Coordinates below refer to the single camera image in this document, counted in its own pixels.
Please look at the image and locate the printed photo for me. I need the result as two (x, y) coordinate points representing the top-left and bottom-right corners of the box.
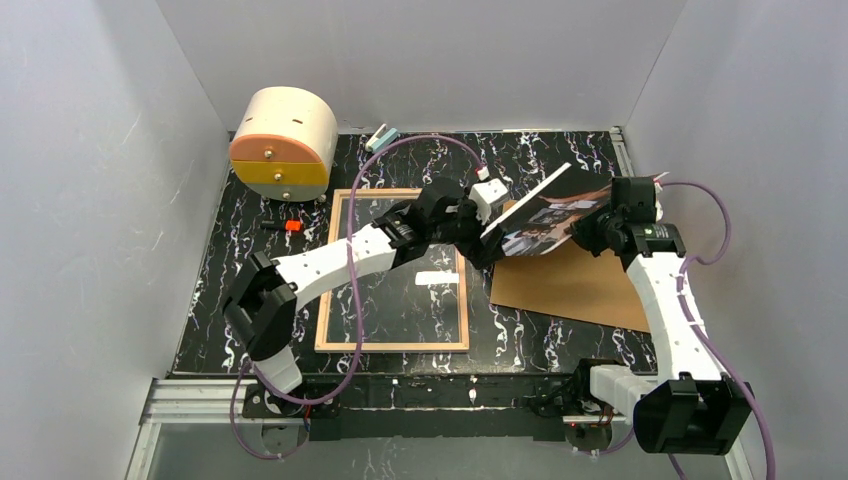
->
(479, 162), (664, 258)

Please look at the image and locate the brown cardboard backing board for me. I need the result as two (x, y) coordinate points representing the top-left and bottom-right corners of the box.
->
(490, 240), (649, 332)

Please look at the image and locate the clear acrylic sheet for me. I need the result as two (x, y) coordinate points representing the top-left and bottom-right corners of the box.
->
(325, 197), (462, 344)

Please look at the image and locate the white wooden picture frame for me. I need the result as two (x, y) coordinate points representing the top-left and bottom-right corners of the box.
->
(313, 188), (472, 354)

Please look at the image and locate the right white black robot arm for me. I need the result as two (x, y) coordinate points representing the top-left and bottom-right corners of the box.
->
(527, 177), (752, 455)

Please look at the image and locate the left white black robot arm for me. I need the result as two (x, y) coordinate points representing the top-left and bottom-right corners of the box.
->
(221, 177), (509, 406)

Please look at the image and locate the small light blue clip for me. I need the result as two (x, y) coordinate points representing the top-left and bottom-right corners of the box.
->
(365, 123), (400, 154)

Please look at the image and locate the black orange marker pen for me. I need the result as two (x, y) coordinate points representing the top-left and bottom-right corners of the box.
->
(260, 219), (303, 232)

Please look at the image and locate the round cream drawer box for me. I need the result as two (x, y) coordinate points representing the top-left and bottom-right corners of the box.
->
(229, 86), (339, 202)

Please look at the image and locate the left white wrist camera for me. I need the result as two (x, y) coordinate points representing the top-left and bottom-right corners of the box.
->
(468, 166), (510, 225)

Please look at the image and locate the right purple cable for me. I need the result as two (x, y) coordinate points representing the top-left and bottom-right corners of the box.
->
(596, 180), (778, 480)

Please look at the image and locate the purple cable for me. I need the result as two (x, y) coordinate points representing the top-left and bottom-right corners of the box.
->
(596, 180), (778, 480)
(228, 134), (488, 462)

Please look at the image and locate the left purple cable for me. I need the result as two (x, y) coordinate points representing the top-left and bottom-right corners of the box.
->
(228, 134), (488, 462)

